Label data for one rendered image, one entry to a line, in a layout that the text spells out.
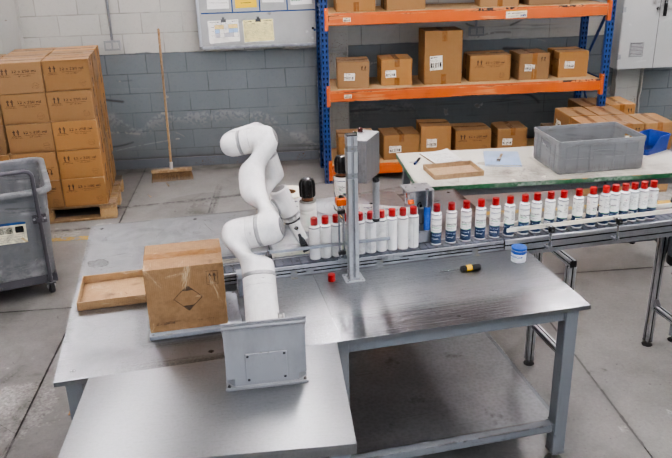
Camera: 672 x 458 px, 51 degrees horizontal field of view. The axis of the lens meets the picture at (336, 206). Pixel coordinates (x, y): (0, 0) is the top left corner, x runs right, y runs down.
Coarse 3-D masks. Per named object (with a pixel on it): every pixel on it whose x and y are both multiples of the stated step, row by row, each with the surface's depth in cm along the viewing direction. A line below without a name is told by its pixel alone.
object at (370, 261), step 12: (408, 252) 334; (420, 252) 335; (432, 252) 337; (444, 252) 338; (456, 252) 340; (468, 252) 341; (480, 252) 342; (228, 264) 327; (312, 264) 324; (324, 264) 326; (336, 264) 328; (360, 264) 331; (372, 264) 331; (384, 264) 333; (228, 276) 317; (276, 276) 322; (288, 276) 324
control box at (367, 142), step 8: (360, 136) 303; (368, 136) 302; (376, 136) 307; (360, 144) 297; (368, 144) 299; (376, 144) 308; (360, 152) 299; (368, 152) 300; (376, 152) 310; (360, 160) 300; (368, 160) 301; (376, 160) 311; (360, 168) 301; (368, 168) 302; (376, 168) 312; (360, 176) 302; (368, 176) 303
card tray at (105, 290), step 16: (128, 272) 325; (80, 288) 310; (96, 288) 317; (112, 288) 317; (128, 288) 316; (144, 288) 316; (80, 304) 298; (96, 304) 300; (112, 304) 301; (128, 304) 303
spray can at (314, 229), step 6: (312, 216) 324; (312, 222) 322; (312, 228) 322; (318, 228) 323; (312, 234) 323; (318, 234) 324; (312, 240) 324; (318, 240) 324; (312, 252) 326; (318, 252) 326; (312, 258) 327; (318, 258) 327
